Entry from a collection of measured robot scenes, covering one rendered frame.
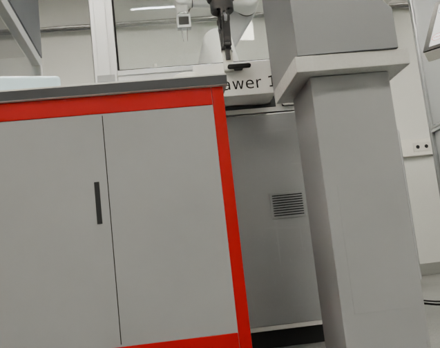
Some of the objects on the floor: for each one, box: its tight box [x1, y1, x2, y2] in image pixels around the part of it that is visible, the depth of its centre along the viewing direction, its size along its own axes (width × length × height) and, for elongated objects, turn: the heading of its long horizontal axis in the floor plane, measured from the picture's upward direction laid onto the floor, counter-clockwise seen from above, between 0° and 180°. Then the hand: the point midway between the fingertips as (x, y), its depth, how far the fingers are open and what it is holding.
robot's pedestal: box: [274, 48, 431, 348], centre depth 153 cm, size 30×30×76 cm
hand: (228, 61), depth 194 cm, fingers closed, pressing on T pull
